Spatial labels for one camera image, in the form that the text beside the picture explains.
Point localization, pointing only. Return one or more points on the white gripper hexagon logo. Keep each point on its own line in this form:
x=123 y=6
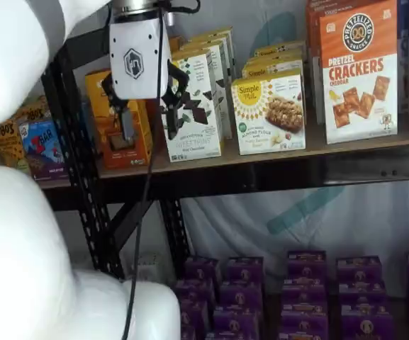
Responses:
x=137 y=53

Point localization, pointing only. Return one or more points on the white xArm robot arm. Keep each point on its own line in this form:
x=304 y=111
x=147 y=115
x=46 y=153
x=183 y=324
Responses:
x=16 y=255

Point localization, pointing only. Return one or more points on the orange Revival cracker box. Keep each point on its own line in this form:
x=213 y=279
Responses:
x=99 y=113

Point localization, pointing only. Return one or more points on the Simple Mills sweet thins box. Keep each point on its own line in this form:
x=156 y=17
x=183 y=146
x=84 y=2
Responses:
x=197 y=141
x=223 y=81
x=229 y=46

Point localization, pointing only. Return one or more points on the wooden shelf board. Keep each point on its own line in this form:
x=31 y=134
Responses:
x=232 y=158
x=50 y=181

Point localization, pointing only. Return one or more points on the blue ZBar chocolate chip box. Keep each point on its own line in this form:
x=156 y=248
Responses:
x=43 y=148

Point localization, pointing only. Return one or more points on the yellow Bobo's snack box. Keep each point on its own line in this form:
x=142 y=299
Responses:
x=32 y=111
x=7 y=145

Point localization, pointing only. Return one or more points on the black metal shelf unit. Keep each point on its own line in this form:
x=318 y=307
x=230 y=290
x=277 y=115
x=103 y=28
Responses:
x=60 y=198
x=261 y=175

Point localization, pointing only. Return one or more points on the Simple Mills almond bars box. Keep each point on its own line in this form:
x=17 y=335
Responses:
x=271 y=69
x=278 y=47
x=271 y=117
x=275 y=59

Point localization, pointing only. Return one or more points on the orange pretzel crackers cheddar box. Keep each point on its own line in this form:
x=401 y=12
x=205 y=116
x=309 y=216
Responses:
x=360 y=81
x=312 y=53

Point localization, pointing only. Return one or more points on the white backdrop sheet teal print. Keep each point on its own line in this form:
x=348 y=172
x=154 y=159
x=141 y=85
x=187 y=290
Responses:
x=253 y=226

